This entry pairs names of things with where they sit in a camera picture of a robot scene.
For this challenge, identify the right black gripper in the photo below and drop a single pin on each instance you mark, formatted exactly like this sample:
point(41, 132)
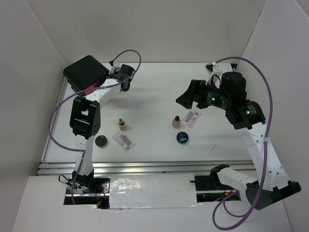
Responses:
point(196, 87)

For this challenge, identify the clear eyelash case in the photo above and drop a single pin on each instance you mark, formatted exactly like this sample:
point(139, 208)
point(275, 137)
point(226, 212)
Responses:
point(123, 141)
point(191, 118)

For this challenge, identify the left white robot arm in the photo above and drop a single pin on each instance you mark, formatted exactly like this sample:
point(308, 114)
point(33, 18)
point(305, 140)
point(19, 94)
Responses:
point(85, 121)

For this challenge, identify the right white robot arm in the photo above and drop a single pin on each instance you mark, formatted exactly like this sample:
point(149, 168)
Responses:
point(248, 119)

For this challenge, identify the foundation bottle with black cap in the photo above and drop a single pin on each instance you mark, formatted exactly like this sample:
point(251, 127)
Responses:
point(176, 122)

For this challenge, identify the black drawer organizer box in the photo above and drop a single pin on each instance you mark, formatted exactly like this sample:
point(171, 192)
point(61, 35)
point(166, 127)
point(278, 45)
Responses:
point(85, 72)

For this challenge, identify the blue round cream jar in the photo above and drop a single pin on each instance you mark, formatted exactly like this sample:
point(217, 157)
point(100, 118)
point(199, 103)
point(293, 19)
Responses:
point(182, 138)

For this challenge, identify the foundation bottle with silver pump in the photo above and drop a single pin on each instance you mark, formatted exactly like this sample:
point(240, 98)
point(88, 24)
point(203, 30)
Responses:
point(122, 124)

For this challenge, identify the black round compact jar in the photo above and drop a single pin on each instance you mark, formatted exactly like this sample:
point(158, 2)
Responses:
point(101, 141)

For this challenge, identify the white taped cover plate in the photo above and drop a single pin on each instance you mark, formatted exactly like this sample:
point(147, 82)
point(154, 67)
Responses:
point(152, 191)

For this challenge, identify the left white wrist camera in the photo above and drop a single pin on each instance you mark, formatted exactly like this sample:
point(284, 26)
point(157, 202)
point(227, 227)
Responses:
point(115, 66)

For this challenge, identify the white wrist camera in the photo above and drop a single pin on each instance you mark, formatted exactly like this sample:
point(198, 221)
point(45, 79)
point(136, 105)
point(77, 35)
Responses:
point(213, 69)
point(115, 66)

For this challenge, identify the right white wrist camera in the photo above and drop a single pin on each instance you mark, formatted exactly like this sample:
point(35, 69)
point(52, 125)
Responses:
point(213, 69)

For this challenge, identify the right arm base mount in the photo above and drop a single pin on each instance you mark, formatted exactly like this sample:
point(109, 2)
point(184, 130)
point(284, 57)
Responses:
point(209, 191)

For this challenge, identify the aluminium front rail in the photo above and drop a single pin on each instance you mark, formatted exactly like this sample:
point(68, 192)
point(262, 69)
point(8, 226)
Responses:
point(168, 167)

